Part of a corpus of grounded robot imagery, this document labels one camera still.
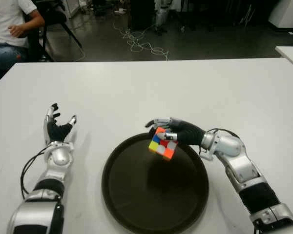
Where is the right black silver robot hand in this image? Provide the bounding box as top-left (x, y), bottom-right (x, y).
top-left (145, 117), bottom-right (207, 147)

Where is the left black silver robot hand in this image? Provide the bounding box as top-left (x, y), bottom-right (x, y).
top-left (42, 103), bottom-right (78, 144)

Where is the multicolour Rubik's cube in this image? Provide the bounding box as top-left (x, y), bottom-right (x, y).
top-left (148, 126), bottom-right (178, 162)

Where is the dark brown round plate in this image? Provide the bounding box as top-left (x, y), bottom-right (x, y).
top-left (101, 132), bottom-right (209, 234)

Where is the black chair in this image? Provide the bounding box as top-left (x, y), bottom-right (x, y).
top-left (21, 0), bottom-right (83, 63)

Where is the seated person in white shirt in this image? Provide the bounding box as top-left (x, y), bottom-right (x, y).
top-left (0, 0), bottom-right (46, 81)

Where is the white glass display case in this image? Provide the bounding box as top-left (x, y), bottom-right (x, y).
top-left (63, 0), bottom-right (81, 18)

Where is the white neighbouring table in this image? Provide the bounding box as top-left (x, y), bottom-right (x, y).
top-left (274, 45), bottom-right (293, 74)

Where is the white cabinet with black base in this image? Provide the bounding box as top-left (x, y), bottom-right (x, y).
top-left (268, 0), bottom-right (293, 32)

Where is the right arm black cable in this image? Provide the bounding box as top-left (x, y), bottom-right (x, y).
top-left (197, 128), bottom-right (240, 153)

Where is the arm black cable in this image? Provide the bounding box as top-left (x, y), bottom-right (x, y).
top-left (197, 128), bottom-right (240, 153)
top-left (19, 146), bottom-right (49, 199)

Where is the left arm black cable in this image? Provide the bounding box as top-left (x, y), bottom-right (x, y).
top-left (19, 146), bottom-right (49, 199)

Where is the tangled white floor cable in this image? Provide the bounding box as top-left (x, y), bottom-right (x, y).
top-left (112, 17), bottom-right (170, 61)

